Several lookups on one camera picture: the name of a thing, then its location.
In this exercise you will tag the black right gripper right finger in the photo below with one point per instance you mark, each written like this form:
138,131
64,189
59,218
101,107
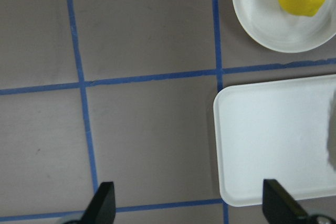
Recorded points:
280,207

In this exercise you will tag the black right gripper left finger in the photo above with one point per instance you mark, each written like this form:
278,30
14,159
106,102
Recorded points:
102,208

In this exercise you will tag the white rectangular tray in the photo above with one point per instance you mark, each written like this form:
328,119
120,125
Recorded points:
283,130

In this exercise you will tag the cream round plate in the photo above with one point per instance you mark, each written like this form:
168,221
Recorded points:
272,27

